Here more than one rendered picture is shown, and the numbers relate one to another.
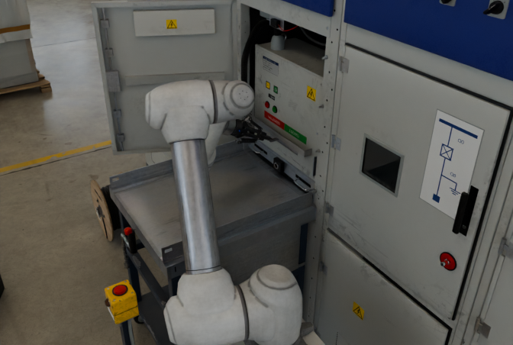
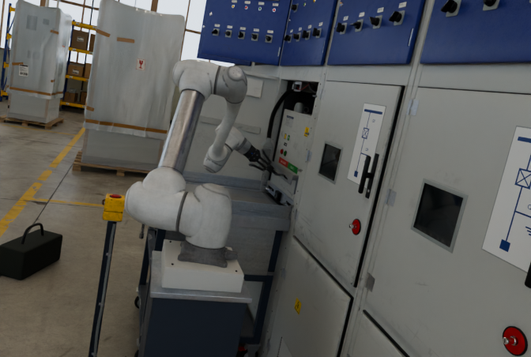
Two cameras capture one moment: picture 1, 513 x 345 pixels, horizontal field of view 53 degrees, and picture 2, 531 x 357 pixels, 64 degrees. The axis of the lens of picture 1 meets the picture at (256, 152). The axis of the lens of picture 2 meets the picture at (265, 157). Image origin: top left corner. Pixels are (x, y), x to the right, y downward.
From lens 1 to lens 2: 0.96 m
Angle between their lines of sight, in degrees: 25
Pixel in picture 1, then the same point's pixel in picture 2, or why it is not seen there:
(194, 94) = (205, 65)
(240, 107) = (231, 78)
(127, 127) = not seen: hidden behind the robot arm
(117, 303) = (109, 201)
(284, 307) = (211, 205)
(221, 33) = (265, 99)
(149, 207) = not seen: hidden behind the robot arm
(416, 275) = (337, 251)
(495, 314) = (378, 263)
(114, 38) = not seen: hidden behind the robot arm
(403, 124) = (345, 122)
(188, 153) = (187, 97)
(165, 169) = (195, 179)
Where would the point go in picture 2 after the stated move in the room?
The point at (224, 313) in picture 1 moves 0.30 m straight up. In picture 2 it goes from (167, 195) to (180, 114)
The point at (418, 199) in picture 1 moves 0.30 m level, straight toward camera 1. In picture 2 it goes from (346, 180) to (307, 184)
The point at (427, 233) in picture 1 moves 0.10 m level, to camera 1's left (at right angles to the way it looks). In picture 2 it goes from (347, 208) to (321, 201)
